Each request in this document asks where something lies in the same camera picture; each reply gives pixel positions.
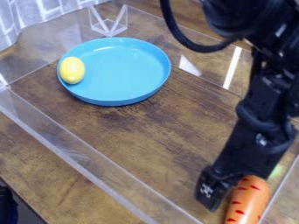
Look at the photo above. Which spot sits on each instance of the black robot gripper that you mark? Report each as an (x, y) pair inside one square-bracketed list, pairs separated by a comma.
[(251, 153)]

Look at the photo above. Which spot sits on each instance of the orange toy carrot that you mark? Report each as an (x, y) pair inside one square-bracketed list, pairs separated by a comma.
[(251, 197)]

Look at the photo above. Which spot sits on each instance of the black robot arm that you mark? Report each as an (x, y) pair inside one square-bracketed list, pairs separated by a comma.
[(268, 24)]

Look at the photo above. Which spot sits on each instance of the blue round plate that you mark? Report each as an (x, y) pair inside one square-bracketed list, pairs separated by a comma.
[(125, 71)]

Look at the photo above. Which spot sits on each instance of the yellow toy lemon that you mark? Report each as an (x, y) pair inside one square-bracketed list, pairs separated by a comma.
[(72, 70)]

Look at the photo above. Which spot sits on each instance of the white lattice curtain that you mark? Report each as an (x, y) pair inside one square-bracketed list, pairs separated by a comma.
[(21, 13)]

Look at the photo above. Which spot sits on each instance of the clear acrylic tray wall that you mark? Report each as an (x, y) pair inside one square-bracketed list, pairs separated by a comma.
[(131, 192)]

